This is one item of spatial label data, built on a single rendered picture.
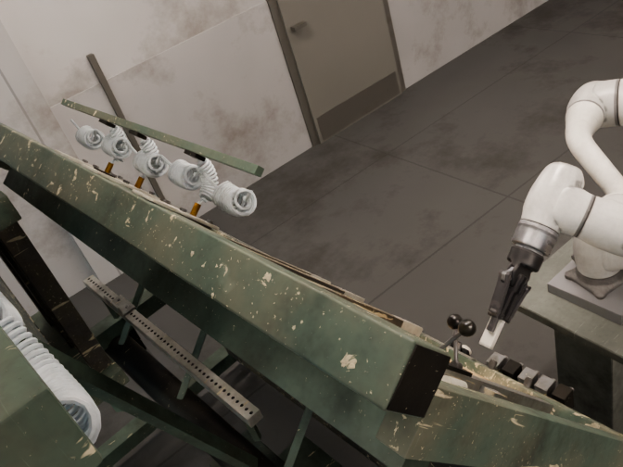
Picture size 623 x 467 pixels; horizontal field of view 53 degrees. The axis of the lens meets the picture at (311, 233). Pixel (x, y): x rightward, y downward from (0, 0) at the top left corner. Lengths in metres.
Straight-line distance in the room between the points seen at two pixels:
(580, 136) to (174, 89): 3.56
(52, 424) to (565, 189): 1.18
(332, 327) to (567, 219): 0.72
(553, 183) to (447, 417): 0.69
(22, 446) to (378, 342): 0.47
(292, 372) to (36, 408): 0.74
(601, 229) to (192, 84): 3.84
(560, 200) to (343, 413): 0.68
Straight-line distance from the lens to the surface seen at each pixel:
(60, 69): 4.59
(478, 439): 1.09
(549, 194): 1.48
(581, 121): 1.83
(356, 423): 1.12
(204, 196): 1.52
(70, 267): 4.96
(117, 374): 2.46
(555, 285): 2.53
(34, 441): 0.56
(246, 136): 5.21
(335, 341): 0.90
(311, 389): 1.19
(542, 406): 1.95
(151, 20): 4.76
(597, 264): 2.40
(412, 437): 0.93
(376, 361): 0.85
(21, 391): 0.56
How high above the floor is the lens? 2.51
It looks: 34 degrees down
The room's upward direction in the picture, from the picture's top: 19 degrees counter-clockwise
